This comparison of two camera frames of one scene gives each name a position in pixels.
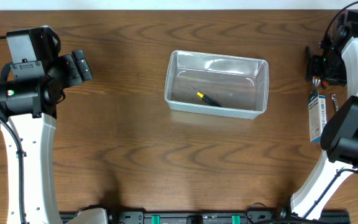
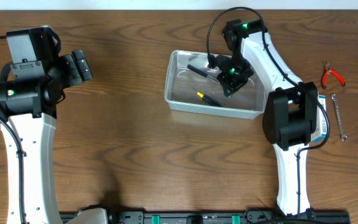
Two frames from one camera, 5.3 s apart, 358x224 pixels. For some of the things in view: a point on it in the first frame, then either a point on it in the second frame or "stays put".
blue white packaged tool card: x=317 y=117 stays put
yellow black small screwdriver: x=207 y=98 stays put
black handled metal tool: x=314 y=80 → x=200 y=72
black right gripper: x=340 y=79 → x=232 y=86
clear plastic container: x=217 y=84 stays put
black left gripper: x=71 y=78 stays put
